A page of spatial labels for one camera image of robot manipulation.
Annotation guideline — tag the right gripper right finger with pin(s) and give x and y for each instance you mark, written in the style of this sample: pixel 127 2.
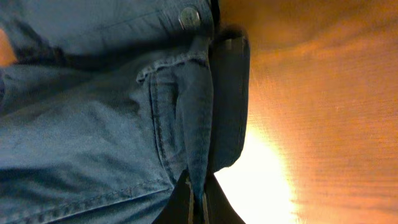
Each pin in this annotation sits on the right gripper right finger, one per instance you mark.
pixel 216 207

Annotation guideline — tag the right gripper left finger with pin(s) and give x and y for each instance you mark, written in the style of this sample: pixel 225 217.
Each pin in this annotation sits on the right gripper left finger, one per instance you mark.
pixel 180 206

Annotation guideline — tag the navy blue shorts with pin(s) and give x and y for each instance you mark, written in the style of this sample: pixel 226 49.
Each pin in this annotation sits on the navy blue shorts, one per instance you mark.
pixel 108 102

